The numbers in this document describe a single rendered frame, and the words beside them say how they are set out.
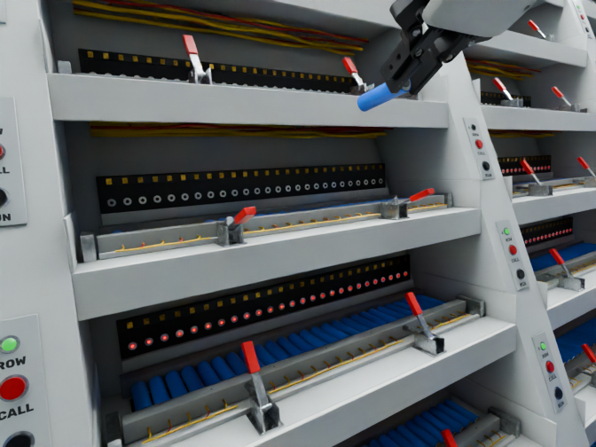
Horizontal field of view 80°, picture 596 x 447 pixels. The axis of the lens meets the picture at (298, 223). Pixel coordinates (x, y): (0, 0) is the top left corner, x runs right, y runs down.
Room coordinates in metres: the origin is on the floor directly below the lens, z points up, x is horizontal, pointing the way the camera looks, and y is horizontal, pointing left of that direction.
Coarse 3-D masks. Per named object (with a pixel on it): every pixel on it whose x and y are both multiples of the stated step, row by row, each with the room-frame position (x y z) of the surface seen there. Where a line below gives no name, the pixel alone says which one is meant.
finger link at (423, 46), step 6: (420, 12) 0.26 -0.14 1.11; (420, 18) 0.27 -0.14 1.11; (426, 24) 0.26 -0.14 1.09; (426, 30) 0.26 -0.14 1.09; (432, 30) 0.26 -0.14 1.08; (438, 30) 0.26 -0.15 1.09; (402, 36) 0.28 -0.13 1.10; (426, 36) 0.27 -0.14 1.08; (432, 36) 0.27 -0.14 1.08; (420, 42) 0.27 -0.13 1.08; (426, 42) 0.27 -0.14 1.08; (432, 42) 0.27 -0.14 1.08; (414, 48) 0.28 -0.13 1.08; (420, 48) 0.28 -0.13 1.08; (426, 48) 0.28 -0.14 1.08; (414, 54) 0.28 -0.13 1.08; (420, 54) 0.28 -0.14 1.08
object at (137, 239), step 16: (320, 208) 0.53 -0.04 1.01; (336, 208) 0.52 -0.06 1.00; (352, 208) 0.54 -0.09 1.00; (368, 208) 0.55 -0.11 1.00; (416, 208) 0.58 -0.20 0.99; (192, 224) 0.42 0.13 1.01; (208, 224) 0.42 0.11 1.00; (256, 224) 0.46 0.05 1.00; (272, 224) 0.47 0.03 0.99; (288, 224) 0.48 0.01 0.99; (304, 224) 0.48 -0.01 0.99; (112, 240) 0.37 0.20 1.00; (128, 240) 0.38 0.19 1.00; (144, 240) 0.39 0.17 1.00; (160, 240) 0.40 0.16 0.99; (176, 240) 0.41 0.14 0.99; (192, 240) 0.40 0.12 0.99
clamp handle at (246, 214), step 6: (246, 210) 0.34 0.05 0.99; (252, 210) 0.34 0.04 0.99; (240, 216) 0.35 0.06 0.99; (246, 216) 0.35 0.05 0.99; (252, 216) 0.35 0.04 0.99; (228, 222) 0.40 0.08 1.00; (234, 222) 0.37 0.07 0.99; (240, 222) 0.37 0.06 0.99; (246, 222) 0.37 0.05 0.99; (228, 228) 0.40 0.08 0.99; (234, 228) 0.40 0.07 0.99
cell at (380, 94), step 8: (408, 80) 0.32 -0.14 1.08; (376, 88) 0.35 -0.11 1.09; (384, 88) 0.34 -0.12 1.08; (408, 88) 0.33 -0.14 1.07; (360, 96) 0.37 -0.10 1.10; (368, 96) 0.36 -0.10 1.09; (376, 96) 0.35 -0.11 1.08; (384, 96) 0.34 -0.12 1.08; (392, 96) 0.34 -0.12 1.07; (360, 104) 0.37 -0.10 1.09; (368, 104) 0.36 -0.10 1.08; (376, 104) 0.36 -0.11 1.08
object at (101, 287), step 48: (336, 192) 0.68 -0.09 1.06; (384, 192) 0.74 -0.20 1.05; (480, 192) 0.61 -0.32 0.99; (288, 240) 0.42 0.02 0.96; (336, 240) 0.46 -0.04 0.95; (384, 240) 0.51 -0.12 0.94; (432, 240) 0.56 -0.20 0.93; (96, 288) 0.33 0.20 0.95; (144, 288) 0.35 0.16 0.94; (192, 288) 0.37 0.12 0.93
